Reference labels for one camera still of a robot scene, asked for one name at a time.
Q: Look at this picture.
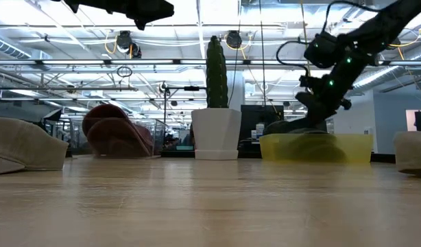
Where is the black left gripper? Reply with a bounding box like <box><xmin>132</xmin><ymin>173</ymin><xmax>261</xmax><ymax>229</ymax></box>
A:
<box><xmin>51</xmin><ymin>0</ymin><xmax>176</xmax><ymax>32</ymax></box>

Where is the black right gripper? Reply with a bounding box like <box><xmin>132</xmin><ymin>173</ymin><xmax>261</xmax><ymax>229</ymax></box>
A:
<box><xmin>296</xmin><ymin>64</ymin><xmax>353</xmax><ymax>132</ymax></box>

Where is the beige baseball cap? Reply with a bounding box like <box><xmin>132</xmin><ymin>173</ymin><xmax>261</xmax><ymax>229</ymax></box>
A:
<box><xmin>0</xmin><ymin>116</ymin><xmax>70</xmax><ymax>176</ymax></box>
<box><xmin>394</xmin><ymin>130</ymin><xmax>421</xmax><ymax>178</ymax></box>

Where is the yellow translucent plastic bin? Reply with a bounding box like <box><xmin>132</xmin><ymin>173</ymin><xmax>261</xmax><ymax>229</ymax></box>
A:
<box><xmin>258</xmin><ymin>132</ymin><xmax>374</xmax><ymax>165</ymax></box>

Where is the white bottle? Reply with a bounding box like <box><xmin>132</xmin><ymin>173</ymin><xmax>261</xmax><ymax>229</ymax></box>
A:
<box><xmin>254</xmin><ymin>123</ymin><xmax>267</xmax><ymax>141</ymax></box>

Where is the black boom stand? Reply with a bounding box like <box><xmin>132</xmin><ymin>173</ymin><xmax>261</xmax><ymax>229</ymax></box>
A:
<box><xmin>161</xmin><ymin>82</ymin><xmax>208</xmax><ymax>119</ymax></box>

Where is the white hexagonal plant pot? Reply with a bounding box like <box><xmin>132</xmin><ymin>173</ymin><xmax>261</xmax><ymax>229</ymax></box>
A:
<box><xmin>191</xmin><ymin>108</ymin><xmax>243</xmax><ymax>161</ymax></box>

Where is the clear plastic bin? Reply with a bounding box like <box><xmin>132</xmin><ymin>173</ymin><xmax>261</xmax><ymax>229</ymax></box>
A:
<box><xmin>71</xmin><ymin>118</ymin><xmax>167</xmax><ymax>160</ymax></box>

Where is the black ceiling cable reel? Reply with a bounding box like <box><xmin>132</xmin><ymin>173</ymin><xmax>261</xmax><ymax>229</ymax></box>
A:
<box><xmin>115</xmin><ymin>30</ymin><xmax>143</xmax><ymax>60</ymax></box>
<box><xmin>226</xmin><ymin>30</ymin><xmax>243</xmax><ymax>50</ymax></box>

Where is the black hanging cable loop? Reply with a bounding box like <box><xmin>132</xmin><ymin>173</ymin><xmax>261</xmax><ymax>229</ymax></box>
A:
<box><xmin>116</xmin><ymin>66</ymin><xmax>134</xmax><ymax>78</ymax></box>

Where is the black metal table frame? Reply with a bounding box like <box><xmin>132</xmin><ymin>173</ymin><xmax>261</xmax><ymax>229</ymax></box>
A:
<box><xmin>64</xmin><ymin>150</ymin><xmax>397</xmax><ymax>164</ymax></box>

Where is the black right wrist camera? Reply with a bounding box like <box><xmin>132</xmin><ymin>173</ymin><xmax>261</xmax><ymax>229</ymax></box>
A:
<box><xmin>303</xmin><ymin>30</ymin><xmax>339</xmax><ymax>69</ymax></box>

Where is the yellow hanging cable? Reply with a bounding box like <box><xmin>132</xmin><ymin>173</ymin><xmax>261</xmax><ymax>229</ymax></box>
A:
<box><xmin>300</xmin><ymin>0</ymin><xmax>313</xmax><ymax>78</ymax></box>

